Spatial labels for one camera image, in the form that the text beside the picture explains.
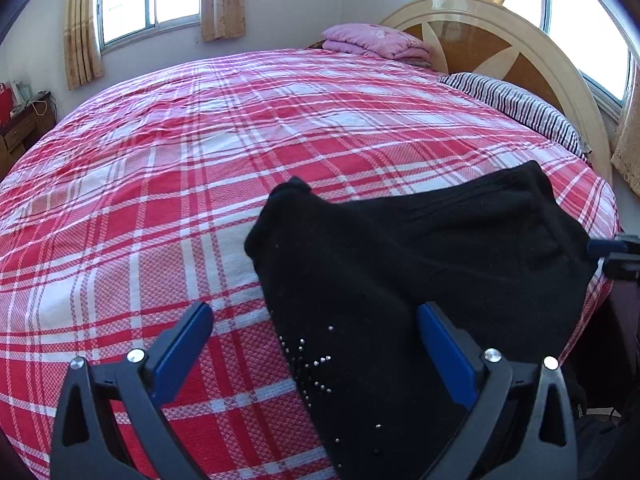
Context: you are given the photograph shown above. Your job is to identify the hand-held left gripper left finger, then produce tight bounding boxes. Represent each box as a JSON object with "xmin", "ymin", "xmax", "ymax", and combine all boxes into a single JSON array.
[{"xmin": 50, "ymin": 301, "xmax": 215, "ymax": 480}]

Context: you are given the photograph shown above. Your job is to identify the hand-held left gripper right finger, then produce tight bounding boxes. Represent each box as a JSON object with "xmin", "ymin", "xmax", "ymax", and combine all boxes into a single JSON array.
[{"xmin": 416, "ymin": 301, "xmax": 581, "ymax": 480}]

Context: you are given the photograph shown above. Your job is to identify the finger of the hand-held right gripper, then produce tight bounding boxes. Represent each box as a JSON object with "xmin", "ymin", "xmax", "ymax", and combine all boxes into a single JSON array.
[{"xmin": 586, "ymin": 232, "xmax": 640, "ymax": 281}]

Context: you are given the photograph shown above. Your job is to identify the black pants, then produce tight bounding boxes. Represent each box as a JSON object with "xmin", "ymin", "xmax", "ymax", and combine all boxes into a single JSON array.
[{"xmin": 243, "ymin": 160, "xmax": 601, "ymax": 480}]

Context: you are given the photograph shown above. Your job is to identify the cream lace curtain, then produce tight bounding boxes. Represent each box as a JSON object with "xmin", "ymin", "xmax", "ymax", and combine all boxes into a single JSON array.
[{"xmin": 611, "ymin": 57, "xmax": 640, "ymax": 196}]

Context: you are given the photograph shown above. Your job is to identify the striped pillow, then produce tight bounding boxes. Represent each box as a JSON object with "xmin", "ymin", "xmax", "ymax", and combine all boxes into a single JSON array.
[{"xmin": 439, "ymin": 72, "xmax": 591, "ymax": 158}]

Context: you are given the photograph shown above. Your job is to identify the red plaid bed sheet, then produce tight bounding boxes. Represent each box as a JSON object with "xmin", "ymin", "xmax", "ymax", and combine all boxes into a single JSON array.
[{"xmin": 0, "ymin": 49, "xmax": 621, "ymax": 480}]

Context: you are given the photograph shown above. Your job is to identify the cream and wood headboard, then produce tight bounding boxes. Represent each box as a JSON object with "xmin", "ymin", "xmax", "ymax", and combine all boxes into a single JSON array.
[{"xmin": 380, "ymin": 0, "xmax": 613, "ymax": 181}]

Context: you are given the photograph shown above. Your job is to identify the window behind headboard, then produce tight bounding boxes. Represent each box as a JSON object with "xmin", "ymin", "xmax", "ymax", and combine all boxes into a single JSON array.
[{"xmin": 544, "ymin": 0, "xmax": 632, "ymax": 106}]

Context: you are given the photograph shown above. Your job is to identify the brown wooden nightstand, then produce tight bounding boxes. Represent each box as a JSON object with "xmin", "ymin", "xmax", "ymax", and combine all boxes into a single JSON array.
[{"xmin": 0, "ymin": 91, "xmax": 56, "ymax": 173}]

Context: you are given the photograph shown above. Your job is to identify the folded pink blanket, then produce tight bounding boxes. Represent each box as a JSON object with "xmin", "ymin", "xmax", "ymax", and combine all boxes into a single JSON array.
[{"xmin": 321, "ymin": 23, "xmax": 433, "ymax": 66}]

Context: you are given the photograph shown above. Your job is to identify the beige floral curtain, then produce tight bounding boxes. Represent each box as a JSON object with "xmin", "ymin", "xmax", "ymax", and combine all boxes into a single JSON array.
[
  {"xmin": 64, "ymin": 0, "xmax": 105, "ymax": 91},
  {"xmin": 200, "ymin": 0, "xmax": 247, "ymax": 43}
]

